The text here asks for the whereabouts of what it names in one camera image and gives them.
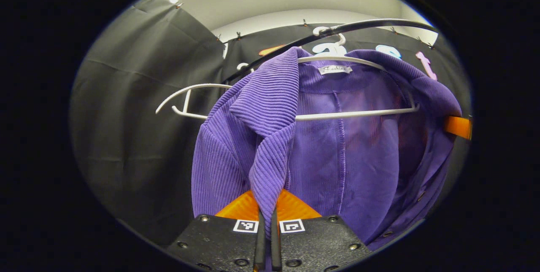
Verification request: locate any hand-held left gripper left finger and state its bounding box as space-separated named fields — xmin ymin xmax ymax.
xmin=167 ymin=190 xmax=267 ymax=272

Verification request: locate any black backdrop cloth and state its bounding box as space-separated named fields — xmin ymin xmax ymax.
xmin=70 ymin=0 xmax=472 ymax=247

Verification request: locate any black clothes rack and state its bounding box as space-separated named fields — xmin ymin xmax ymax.
xmin=221 ymin=18 xmax=440 ymax=85

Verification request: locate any purple ribbed jacket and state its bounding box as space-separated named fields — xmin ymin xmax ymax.
xmin=191 ymin=46 xmax=463 ymax=252

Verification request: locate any white hanger with crossbar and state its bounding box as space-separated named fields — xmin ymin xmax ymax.
xmin=294 ymin=25 xmax=421 ymax=121
xmin=155 ymin=63 xmax=254 ymax=120

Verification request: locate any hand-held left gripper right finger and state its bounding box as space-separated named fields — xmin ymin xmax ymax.
xmin=270 ymin=189 xmax=372 ymax=272

